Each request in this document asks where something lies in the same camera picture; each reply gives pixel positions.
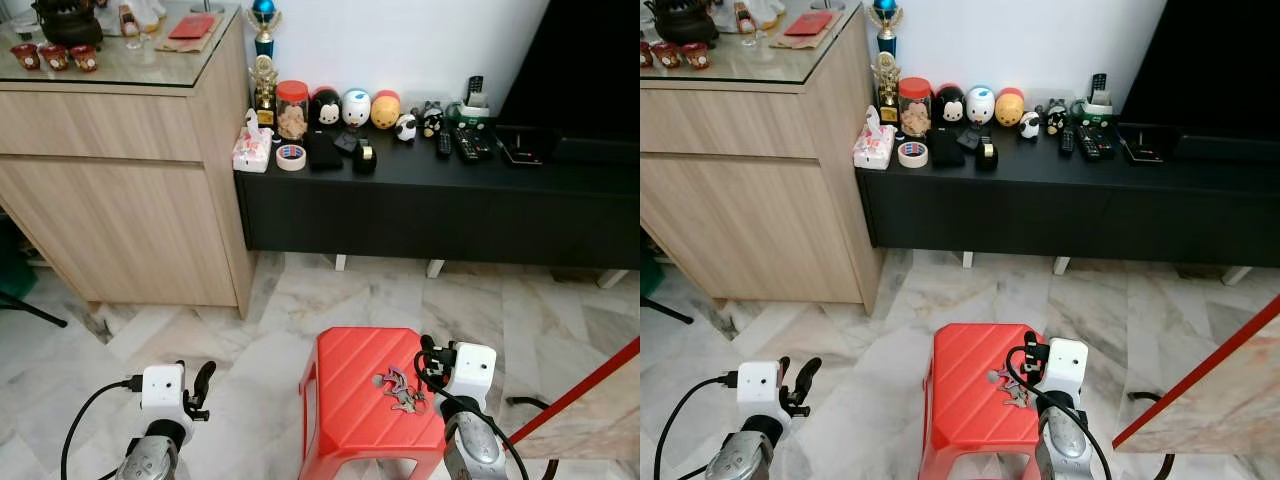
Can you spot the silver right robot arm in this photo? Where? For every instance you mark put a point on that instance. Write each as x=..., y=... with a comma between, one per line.
x=1065, y=445
x=475, y=445

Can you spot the red plastic stool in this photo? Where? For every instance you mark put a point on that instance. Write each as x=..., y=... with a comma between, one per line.
x=350, y=400
x=970, y=400

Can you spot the black low TV console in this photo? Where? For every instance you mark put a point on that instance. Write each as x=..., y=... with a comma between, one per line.
x=1060, y=210
x=430, y=215

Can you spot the black tripod leg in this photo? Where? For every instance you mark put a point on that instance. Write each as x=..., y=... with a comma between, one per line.
x=665, y=310
x=35, y=310

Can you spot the red-edged marble board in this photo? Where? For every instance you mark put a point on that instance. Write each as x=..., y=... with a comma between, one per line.
x=590, y=410
x=1210, y=390

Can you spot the green object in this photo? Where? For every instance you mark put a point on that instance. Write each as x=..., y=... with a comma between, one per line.
x=650, y=272
x=15, y=260

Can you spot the light wooden glass-topped cabinet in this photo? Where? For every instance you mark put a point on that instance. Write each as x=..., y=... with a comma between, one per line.
x=110, y=200
x=740, y=200

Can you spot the black tape dispenser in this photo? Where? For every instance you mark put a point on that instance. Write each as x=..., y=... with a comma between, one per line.
x=987, y=155
x=364, y=158

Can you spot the slim black remote control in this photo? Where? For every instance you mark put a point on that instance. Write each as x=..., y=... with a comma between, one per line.
x=444, y=143
x=1067, y=141

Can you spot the large black remote control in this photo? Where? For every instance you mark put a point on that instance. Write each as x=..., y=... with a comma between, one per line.
x=466, y=145
x=1089, y=142

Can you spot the black remote with red button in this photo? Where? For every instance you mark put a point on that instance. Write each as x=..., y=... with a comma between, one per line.
x=484, y=145
x=1106, y=142

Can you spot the small black box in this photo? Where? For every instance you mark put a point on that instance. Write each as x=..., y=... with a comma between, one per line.
x=970, y=139
x=346, y=141

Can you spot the small panda figure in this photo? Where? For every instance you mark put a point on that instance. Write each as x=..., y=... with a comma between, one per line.
x=1029, y=125
x=405, y=128

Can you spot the white tape roll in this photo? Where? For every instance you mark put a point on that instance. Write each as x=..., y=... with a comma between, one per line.
x=291, y=158
x=913, y=155

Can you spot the small black and white figure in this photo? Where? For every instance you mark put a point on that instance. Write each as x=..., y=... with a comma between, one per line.
x=432, y=120
x=1056, y=118

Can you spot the pink and white tissue pack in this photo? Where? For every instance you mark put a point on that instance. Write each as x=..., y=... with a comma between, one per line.
x=873, y=147
x=252, y=150

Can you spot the yellow and red plush toy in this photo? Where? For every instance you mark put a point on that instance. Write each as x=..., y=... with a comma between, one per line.
x=386, y=110
x=1010, y=108

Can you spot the white and blue plush toy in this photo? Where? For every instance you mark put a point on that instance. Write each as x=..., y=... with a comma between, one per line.
x=980, y=106
x=356, y=108

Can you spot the black mouse plush toy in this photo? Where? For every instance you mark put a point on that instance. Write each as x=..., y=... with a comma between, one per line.
x=949, y=105
x=325, y=108

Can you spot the red-lidded clear jar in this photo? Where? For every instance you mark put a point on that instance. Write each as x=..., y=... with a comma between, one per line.
x=914, y=108
x=292, y=112

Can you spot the gold trophy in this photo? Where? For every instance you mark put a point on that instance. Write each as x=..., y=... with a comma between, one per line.
x=264, y=85
x=886, y=82

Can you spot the small red cup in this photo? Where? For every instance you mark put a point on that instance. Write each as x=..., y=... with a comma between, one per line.
x=53, y=58
x=645, y=55
x=83, y=58
x=667, y=56
x=26, y=57
x=695, y=56

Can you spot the red envelope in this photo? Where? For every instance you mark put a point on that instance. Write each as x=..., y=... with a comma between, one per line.
x=192, y=27
x=809, y=24

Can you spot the small clear glass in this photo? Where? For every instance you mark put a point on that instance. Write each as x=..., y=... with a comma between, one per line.
x=745, y=26
x=130, y=28

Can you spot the white figurine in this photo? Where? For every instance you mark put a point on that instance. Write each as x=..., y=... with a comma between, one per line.
x=150, y=12
x=768, y=12

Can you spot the blue ball trophy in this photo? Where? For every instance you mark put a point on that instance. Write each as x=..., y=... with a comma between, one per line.
x=884, y=14
x=264, y=15

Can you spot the dark ornament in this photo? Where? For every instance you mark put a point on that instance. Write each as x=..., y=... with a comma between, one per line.
x=682, y=22
x=68, y=22

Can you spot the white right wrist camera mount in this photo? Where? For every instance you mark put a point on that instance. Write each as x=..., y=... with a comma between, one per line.
x=1067, y=365
x=472, y=370

